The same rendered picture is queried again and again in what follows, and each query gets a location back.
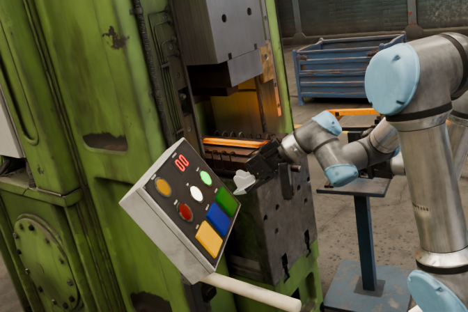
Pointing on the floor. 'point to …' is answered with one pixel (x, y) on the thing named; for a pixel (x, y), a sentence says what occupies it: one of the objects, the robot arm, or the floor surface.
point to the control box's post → (193, 295)
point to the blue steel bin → (338, 65)
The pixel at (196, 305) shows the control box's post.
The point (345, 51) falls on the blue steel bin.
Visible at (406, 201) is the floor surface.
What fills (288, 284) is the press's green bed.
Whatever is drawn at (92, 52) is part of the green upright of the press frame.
